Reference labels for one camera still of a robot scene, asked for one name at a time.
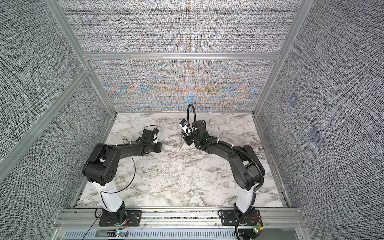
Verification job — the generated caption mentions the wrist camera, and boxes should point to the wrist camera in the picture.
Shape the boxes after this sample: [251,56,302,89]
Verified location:
[140,129,159,143]
[180,119,195,137]

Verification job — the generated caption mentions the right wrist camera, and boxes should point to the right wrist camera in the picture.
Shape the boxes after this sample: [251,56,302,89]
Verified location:
[180,119,195,137]

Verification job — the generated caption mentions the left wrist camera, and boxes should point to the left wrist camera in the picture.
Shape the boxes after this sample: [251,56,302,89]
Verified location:
[140,129,159,143]

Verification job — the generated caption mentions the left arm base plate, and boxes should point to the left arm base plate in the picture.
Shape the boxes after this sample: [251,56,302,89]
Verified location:
[99,210,143,228]

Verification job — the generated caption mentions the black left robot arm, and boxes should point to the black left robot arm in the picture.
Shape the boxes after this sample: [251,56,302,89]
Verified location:
[82,125,162,225]

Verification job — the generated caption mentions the aluminium enclosure frame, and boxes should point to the aluminium enclosure frame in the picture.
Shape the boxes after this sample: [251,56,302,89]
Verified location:
[0,0,315,184]

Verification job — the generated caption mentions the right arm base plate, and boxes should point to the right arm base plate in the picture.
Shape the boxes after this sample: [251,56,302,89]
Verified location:
[218,209,263,227]

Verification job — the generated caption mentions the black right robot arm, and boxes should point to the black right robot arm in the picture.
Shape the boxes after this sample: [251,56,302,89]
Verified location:
[180,119,266,217]

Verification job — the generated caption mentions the aluminium front rail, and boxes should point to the aluminium front rail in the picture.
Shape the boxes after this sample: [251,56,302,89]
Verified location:
[50,207,311,240]

